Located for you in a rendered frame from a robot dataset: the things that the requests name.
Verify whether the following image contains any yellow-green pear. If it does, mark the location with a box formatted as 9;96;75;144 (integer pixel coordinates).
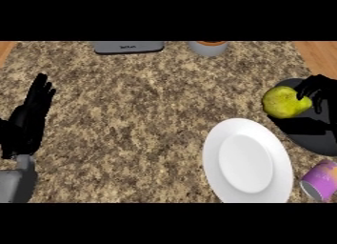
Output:
261;85;316;120

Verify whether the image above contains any grey appliance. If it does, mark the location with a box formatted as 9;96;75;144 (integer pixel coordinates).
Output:
92;41;167;55

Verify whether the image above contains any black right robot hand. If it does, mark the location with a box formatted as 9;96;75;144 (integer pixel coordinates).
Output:
295;73;337;144

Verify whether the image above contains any white plate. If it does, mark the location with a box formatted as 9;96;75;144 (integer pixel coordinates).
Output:
201;117;295;204

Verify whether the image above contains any grey pot with orange contents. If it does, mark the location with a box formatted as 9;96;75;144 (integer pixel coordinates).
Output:
187;41;230;57

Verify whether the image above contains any purple can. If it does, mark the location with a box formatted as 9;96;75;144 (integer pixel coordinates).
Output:
299;159;337;202

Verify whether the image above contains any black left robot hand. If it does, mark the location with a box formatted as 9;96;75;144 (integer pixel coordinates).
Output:
0;72;58;160

